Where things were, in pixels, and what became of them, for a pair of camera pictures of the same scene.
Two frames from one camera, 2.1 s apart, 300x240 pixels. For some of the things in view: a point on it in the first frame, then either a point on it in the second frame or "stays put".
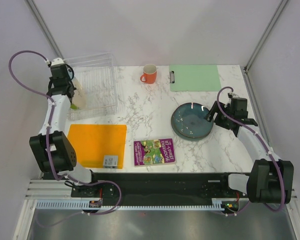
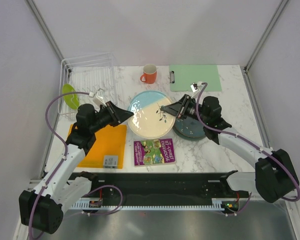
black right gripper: x=210 y=114 -> x=179 y=107
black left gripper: x=71 y=82 -> x=116 y=113
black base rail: x=127 y=186 stays put
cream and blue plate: x=79 y=100 -> x=149 y=121
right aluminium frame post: x=265 y=36 stays put
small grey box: x=111 y=161 stays put
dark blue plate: x=188 y=120 stays put
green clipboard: x=194 y=77 stays put
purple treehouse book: x=153 y=152 stays put
